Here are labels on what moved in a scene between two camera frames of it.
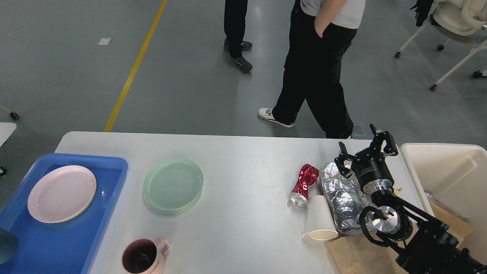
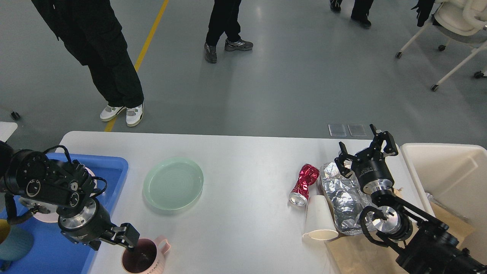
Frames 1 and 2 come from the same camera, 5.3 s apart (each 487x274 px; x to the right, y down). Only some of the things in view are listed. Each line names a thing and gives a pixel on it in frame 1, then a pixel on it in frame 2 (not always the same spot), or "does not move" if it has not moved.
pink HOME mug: x=144 y=256 does not move
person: x=321 y=32 to x=90 y=31
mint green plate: x=172 y=183 does not move
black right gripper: x=373 y=174 does not move
